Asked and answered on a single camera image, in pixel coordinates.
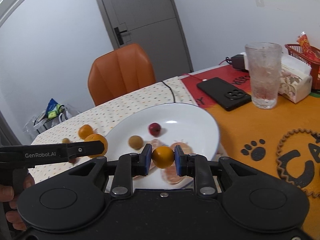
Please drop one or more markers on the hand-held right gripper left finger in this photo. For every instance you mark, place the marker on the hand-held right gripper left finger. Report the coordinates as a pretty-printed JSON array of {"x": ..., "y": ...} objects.
[{"x": 148, "y": 158}]

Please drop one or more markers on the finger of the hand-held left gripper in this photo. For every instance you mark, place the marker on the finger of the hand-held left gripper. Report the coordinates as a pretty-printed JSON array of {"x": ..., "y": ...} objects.
[{"x": 85, "y": 149}]

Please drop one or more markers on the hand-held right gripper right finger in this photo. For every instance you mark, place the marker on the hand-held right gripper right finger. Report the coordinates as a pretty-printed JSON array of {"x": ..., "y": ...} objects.
[{"x": 178, "y": 160}]

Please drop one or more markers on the medium orange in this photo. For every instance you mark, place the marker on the medium orange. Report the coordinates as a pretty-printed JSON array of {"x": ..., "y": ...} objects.
[{"x": 163, "y": 157}]

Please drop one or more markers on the large orange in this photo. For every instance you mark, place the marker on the large orange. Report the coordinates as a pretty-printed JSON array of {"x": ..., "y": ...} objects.
[{"x": 96, "y": 137}]

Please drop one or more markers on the peeled pomelo segment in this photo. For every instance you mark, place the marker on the peeled pomelo segment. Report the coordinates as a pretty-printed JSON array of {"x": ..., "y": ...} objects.
[
  {"x": 156, "y": 143},
  {"x": 171, "y": 176}
]

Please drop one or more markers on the small greenish brown fruit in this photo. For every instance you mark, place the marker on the small greenish brown fruit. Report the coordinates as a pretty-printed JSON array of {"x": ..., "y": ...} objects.
[
  {"x": 135, "y": 142},
  {"x": 66, "y": 140}
]

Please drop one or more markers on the small red fruit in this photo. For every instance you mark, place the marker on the small red fruit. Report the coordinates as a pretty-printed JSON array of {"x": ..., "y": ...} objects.
[
  {"x": 154, "y": 128},
  {"x": 72, "y": 160}
]

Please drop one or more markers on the white plate with blue print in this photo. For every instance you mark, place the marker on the white plate with blue print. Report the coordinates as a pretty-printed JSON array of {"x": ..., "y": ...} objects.
[{"x": 175, "y": 115}]

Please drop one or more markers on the person's left hand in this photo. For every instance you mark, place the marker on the person's left hand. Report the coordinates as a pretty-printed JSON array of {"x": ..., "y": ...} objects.
[{"x": 6, "y": 193}]

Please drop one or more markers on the small orange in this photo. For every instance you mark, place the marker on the small orange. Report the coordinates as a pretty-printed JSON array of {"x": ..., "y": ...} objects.
[{"x": 85, "y": 131}]

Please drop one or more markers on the clear plastic bag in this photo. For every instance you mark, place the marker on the clear plastic bag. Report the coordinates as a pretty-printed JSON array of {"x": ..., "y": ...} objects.
[{"x": 28, "y": 127}]

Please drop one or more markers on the black metal rack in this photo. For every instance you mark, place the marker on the black metal rack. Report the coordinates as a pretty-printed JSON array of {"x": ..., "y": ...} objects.
[{"x": 50, "y": 121}]

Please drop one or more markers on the green packet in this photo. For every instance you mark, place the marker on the green packet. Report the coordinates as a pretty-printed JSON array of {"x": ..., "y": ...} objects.
[{"x": 52, "y": 114}]

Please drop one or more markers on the blue bag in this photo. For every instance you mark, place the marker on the blue bag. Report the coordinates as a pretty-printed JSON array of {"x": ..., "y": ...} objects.
[{"x": 52, "y": 104}]

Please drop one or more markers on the orange cat print mat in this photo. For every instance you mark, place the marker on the orange cat print mat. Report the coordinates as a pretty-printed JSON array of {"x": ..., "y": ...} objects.
[{"x": 250, "y": 130}]

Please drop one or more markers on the black smartphone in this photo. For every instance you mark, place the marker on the black smartphone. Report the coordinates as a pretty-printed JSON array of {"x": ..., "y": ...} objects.
[{"x": 222, "y": 92}]

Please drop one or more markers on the orange leather chair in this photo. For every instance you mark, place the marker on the orange leather chair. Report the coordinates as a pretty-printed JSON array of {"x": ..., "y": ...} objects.
[{"x": 120, "y": 75}]

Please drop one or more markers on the black charger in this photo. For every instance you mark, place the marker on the black charger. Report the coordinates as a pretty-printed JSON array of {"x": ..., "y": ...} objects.
[{"x": 238, "y": 62}]

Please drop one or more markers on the clear drinking glass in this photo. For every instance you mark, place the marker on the clear drinking glass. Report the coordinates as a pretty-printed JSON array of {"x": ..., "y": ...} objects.
[{"x": 263, "y": 75}]

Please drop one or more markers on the white power strip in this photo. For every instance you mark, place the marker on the white power strip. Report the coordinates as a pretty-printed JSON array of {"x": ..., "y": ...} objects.
[{"x": 243, "y": 54}]

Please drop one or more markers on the floral tissue box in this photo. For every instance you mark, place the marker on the floral tissue box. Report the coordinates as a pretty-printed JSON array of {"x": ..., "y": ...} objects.
[{"x": 295, "y": 82}]

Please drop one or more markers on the grey door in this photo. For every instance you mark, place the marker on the grey door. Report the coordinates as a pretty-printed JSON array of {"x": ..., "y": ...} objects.
[{"x": 140, "y": 17}]

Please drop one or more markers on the red plastic basket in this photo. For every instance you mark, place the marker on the red plastic basket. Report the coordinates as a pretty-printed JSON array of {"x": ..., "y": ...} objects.
[{"x": 313, "y": 72}]

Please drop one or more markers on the red snack packet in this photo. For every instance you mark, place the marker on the red snack packet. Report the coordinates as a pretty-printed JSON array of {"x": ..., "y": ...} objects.
[{"x": 307, "y": 47}]

